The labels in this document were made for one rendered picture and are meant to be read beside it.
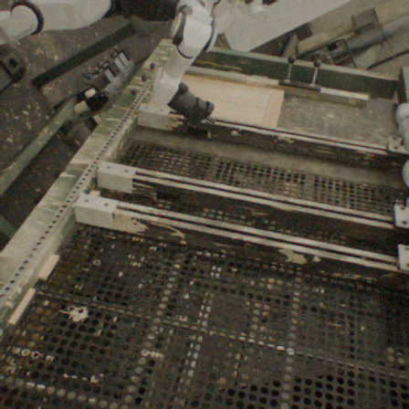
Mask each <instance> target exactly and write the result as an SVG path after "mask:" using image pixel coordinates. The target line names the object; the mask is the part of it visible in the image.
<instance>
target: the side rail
mask: <svg viewBox="0 0 409 409"><path fill-rule="evenodd" d="M190 67H196V68H206V69H211V70H217V71H223V72H227V73H228V72H229V71H230V70H233V71H238V72H243V73H244V76H250V77H253V76H254V75H255V76H260V77H267V79H276V80H279V79H287V77H288V70H289V63H288V59H287V58H279V57H273V56H267V55H261V54H257V53H251V52H245V51H239V50H234V49H228V48H222V47H212V48H211V50H210V51H208V52H205V51H203V50H201V51H200V53H199V54H198V55H197V56H196V57H195V59H194V61H193V62H192V64H191V65H190ZM314 70H315V68H314V67H313V63H311V62H306V61H301V60H296V62H295V63H294V64H292V67H291V71H290V75H289V80H294V81H298V82H304V83H309V84H310V83H311V84H312V80H313V75H314ZM398 81H399V79H398V76H396V75H391V74H385V73H379V72H373V71H368V70H362V69H356V68H346V67H341V66H334V65H323V64H321V66H320V67H318V68H317V73H316V77H315V81H314V84H315V85H321V87H322V88H325V89H336V90H341V91H346V92H351V93H354V92H355V91H362V92H368V93H371V97H372V98H377V99H383V100H384V99H388V100H392V99H393V96H394V94H395V92H396V87H397V84H398Z"/></svg>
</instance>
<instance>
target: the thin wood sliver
mask: <svg viewBox="0 0 409 409"><path fill-rule="evenodd" d="M35 292H36V291H35V290H34V289H32V288H30V289H29V291H28V292H27V293H26V295H25V296H24V298H23V300H22V301H21V303H20V304H19V306H18V307H17V309H16V311H15V313H13V315H12V316H11V318H10V319H9V321H8V324H11V325H14V324H15V323H16V321H17V319H18V318H19V316H20V314H21V313H22V311H23V310H24V309H25V307H26V305H27V304H28V302H29V300H31V298H32V297H33V295H34V294H35Z"/></svg>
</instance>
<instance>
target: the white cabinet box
mask: <svg viewBox="0 0 409 409"><path fill-rule="evenodd" d="M349 1H351V0H279V1H277V2H276V3H274V4H272V5H269V6H267V5H264V9H265V14H264V15H262V16H261V17H260V18H257V19H251V17H250V14H249V13H248V10H247V8H246V4H245V3H244V4H243V7H242V15H243V19H241V20H240V21H238V22H237V23H235V24H234V25H232V26H231V27H229V28H228V29H227V30H226V31H224V35H225V38H226V40H227V42H228V44H229V46H230V47H231V49H234V50H239V51H245V52H247V51H249V50H251V49H253V48H255V47H258V46H260V45H262V44H263V43H265V42H267V41H269V40H270V39H272V38H275V37H278V36H280V35H282V34H284V33H286V32H288V31H289V30H291V29H293V28H295V27H297V26H300V25H302V24H305V23H307V22H309V21H310V20H311V19H313V18H315V17H317V16H320V15H322V14H324V13H326V12H328V11H330V10H331V9H334V8H336V7H338V6H340V5H343V4H345V3H347V2H349ZM230 5H231V4H229V3H228V2H227V1H226V0H222V1H221V2H220V3H219V4H218V5H217V6H216V7H215V8H214V9H213V11H214V15H215V18H217V17H219V16H220V15H222V14H224V13H225V12H226V11H227V10H228V9H230Z"/></svg>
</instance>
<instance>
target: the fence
mask: <svg viewBox="0 0 409 409"><path fill-rule="evenodd" d="M184 74H186V75H191V76H197V77H202V78H208V79H222V80H228V81H234V82H239V83H245V84H250V85H256V86H260V87H266V88H272V89H282V90H285V92H284V94H288V95H293V96H298V97H303V98H309V99H315V100H324V101H329V102H335V103H340V104H345V105H351V106H362V107H366V105H367V103H368V95H362V94H357V93H351V92H346V91H341V90H336V89H325V88H321V90H320V92H318V91H313V90H307V89H298V88H292V87H287V86H281V85H279V84H278V80H276V79H266V78H261V77H250V76H244V75H238V74H233V73H227V72H223V71H217V70H211V69H206V68H196V67H190V66H189V67H188V68H187V69H186V71H185V72H184ZM341 92H345V93H351V95H350V96H345V95H341ZM355 94H356V95H362V96H366V99H362V98H356V97H355Z"/></svg>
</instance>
